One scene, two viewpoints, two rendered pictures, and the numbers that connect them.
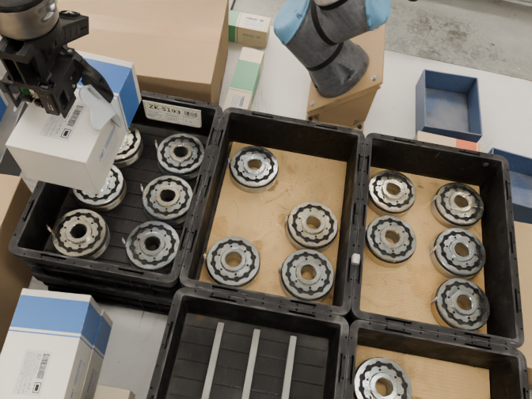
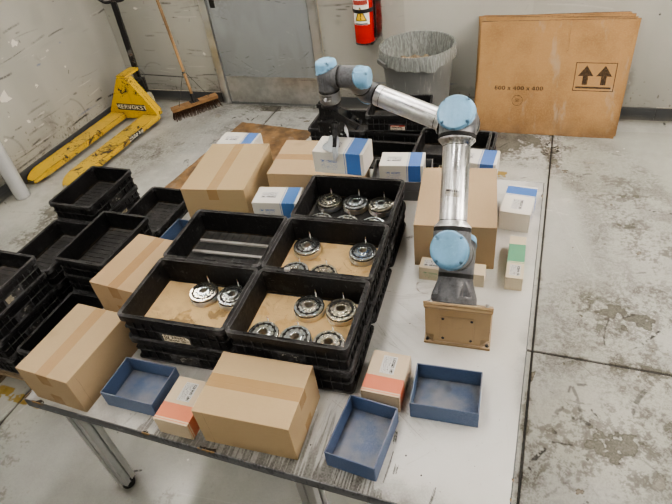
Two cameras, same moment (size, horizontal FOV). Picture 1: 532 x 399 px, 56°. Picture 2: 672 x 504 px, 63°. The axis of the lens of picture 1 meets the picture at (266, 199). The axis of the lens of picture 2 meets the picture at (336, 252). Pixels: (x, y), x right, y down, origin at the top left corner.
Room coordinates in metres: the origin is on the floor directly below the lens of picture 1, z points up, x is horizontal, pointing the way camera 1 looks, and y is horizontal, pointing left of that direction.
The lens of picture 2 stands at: (1.01, -1.43, 2.15)
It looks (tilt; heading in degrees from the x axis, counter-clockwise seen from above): 40 degrees down; 110
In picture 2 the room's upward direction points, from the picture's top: 9 degrees counter-clockwise
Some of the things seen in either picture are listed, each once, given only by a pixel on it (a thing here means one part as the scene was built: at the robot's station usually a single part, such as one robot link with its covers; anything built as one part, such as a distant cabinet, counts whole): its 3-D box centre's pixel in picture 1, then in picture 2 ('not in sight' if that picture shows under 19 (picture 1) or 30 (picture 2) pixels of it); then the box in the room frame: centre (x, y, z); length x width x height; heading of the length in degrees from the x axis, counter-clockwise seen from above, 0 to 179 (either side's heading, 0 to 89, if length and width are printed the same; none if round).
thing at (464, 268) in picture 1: (460, 251); (294, 337); (0.45, -0.40, 0.86); 0.10 x 0.10 x 0.01
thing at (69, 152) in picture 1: (80, 119); (343, 155); (0.46, 0.31, 1.10); 0.20 x 0.12 x 0.09; 176
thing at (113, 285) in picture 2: not in sight; (143, 276); (-0.29, -0.13, 0.78); 0.30 x 0.22 x 0.16; 82
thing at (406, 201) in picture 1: (392, 190); (341, 309); (0.57, -0.26, 0.86); 0.10 x 0.10 x 0.01
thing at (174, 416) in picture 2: not in sight; (186, 407); (0.14, -0.63, 0.74); 0.16 x 0.12 x 0.07; 87
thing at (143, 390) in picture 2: not in sight; (142, 385); (-0.05, -0.58, 0.74); 0.20 x 0.15 x 0.07; 177
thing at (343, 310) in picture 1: (279, 203); (327, 248); (0.46, -0.03, 0.92); 0.40 x 0.30 x 0.02; 178
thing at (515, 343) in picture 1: (435, 231); (299, 308); (0.46, -0.33, 0.92); 0.40 x 0.30 x 0.02; 178
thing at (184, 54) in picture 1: (142, 56); (456, 215); (0.89, 0.37, 0.80); 0.40 x 0.30 x 0.20; 92
